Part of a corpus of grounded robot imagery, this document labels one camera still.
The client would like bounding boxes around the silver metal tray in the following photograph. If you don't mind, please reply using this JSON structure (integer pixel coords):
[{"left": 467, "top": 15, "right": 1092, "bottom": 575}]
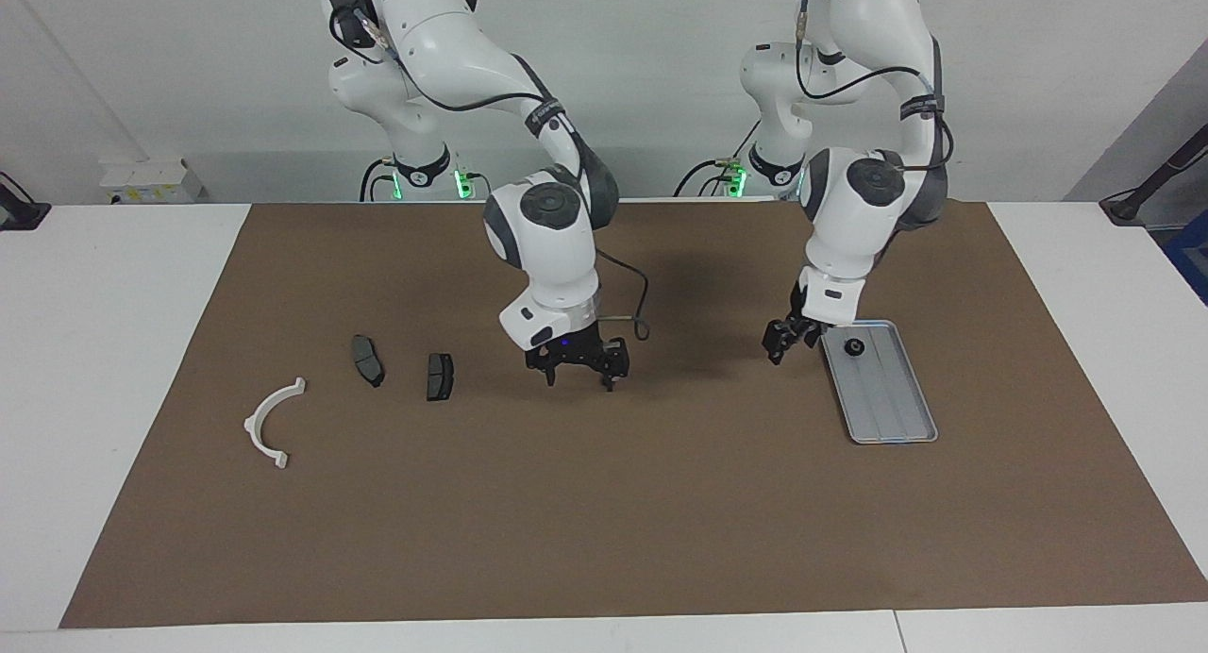
[{"left": 817, "top": 320, "right": 939, "bottom": 445}]

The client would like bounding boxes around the brown table mat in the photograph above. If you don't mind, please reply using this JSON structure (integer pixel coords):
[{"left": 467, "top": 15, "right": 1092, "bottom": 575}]
[{"left": 59, "top": 200, "right": 1208, "bottom": 628}]

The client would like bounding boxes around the curved dark brake pad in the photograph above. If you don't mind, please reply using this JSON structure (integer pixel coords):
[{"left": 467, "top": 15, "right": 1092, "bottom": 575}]
[{"left": 350, "top": 335, "right": 386, "bottom": 389}]

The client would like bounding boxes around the blue bin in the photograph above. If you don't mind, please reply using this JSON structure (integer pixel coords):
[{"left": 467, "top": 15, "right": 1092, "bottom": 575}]
[{"left": 1163, "top": 221, "right": 1208, "bottom": 305}]

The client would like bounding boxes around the black table clamp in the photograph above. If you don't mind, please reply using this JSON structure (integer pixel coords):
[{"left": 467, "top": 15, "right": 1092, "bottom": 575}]
[{"left": 0, "top": 172, "right": 51, "bottom": 231}]

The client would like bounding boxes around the black left base cable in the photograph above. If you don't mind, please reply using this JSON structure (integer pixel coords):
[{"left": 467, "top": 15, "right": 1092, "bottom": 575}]
[{"left": 674, "top": 115, "right": 763, "bottom": 199}]

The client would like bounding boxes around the black base cable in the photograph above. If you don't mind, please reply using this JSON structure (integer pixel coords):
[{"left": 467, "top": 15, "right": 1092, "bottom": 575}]
[
  {"left": 360, "top": 159, "right": 492, "bottom": 202},
  {"left": 674, "top": 115, "right": 763, "bottom": 199}
]

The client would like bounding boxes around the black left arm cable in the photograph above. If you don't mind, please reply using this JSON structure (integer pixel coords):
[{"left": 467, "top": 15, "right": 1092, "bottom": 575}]
[{"left": 793, "top": 0, "right": 956, "bottom": 173}]

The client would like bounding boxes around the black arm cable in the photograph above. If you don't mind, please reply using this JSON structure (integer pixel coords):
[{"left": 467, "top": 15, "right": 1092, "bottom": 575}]
[
  {"left": 328, "top": 7, "right": 652, "bottom": 343},
  {"left": 793, "top": 0, "right": 956, "bottom": 173}
]

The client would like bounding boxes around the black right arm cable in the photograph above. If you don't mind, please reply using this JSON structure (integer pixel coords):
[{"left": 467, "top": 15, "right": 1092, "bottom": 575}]
[{"left": 328, "top": 7, "right": 652, "bottom": 343}]

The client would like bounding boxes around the black right base cable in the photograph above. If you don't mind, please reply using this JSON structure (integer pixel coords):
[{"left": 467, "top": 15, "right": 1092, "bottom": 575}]
[{"left": 360, "top": 159, "right": 492, "bottom": 202}]

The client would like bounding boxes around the white semicircular bracket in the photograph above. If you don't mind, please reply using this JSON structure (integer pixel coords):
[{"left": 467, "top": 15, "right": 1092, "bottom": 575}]
[{"left": 243, "top": 377, "right": 308, "bottom": 470}]

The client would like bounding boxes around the white wall box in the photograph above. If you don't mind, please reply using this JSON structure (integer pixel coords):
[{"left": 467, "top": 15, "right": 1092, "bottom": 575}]
[{"left": 99, "top": 158, "right": 204, "bottom": 204}]

